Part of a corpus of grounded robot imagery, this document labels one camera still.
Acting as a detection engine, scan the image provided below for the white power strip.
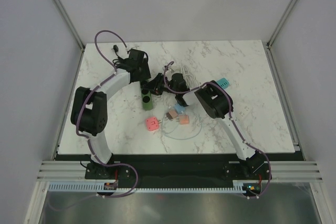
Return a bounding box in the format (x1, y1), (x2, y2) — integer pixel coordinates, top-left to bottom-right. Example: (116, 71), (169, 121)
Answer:
(236, 103), (253, 121)

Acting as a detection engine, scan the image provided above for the pink plug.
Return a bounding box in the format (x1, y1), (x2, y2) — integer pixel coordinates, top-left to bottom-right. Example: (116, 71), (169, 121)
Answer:
(145, 116), (161, 132)

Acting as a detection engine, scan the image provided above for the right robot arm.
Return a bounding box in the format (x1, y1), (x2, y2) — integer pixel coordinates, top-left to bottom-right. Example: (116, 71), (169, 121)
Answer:
(140, 73), (265, 179)

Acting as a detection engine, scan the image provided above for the beige brown plug adapter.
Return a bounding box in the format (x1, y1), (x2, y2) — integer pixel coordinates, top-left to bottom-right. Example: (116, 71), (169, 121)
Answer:
(165, 110), (178, 121)

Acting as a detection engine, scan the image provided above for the orange pink plug adapter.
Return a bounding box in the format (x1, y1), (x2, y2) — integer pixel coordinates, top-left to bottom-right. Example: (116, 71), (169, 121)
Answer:
(177, 114), (190, 125)

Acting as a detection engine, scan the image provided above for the light blue plug adapter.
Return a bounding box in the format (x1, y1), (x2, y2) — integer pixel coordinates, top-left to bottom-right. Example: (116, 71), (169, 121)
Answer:
(174, 104), (186, 114)

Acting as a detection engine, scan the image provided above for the light blue thin cable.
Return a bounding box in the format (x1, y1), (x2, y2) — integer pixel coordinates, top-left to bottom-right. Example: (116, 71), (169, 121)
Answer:
(161, 113), (203, 141)

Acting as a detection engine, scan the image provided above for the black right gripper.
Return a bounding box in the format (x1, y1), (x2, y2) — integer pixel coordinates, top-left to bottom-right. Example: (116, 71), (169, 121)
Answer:
(142, 73), (179, 96)

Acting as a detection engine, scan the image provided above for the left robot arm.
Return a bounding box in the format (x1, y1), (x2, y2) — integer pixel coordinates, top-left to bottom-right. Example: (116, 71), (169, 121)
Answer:
(70, 48), (151, 178)

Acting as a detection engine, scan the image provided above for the black power cord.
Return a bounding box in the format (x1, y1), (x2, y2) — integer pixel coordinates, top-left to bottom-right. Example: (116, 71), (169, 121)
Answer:
(111, 45), (132, 69)

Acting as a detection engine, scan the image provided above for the teal power strip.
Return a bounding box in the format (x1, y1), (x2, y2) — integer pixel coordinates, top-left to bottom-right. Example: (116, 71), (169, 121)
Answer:
(216, 78), (230, 90)

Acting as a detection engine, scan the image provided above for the green power strip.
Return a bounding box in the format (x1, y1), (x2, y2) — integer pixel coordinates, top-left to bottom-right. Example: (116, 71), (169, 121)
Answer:
(140, 81), (153, 111)

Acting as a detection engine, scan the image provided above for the white coiled power cord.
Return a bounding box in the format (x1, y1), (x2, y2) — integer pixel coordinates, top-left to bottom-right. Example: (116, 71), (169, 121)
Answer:
(167, 62), (202, 88)

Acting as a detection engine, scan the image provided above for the white slotted cable duct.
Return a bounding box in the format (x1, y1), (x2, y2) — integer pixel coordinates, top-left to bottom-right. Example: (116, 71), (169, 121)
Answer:
(48, 177), (259, 193)

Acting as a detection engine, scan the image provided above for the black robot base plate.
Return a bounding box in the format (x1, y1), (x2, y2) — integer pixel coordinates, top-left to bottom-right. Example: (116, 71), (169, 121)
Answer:
(85, 154), (271, 182)

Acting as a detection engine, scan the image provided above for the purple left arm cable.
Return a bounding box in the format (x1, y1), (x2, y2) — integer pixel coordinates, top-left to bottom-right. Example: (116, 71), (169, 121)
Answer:
(48, 29), (140, 212)

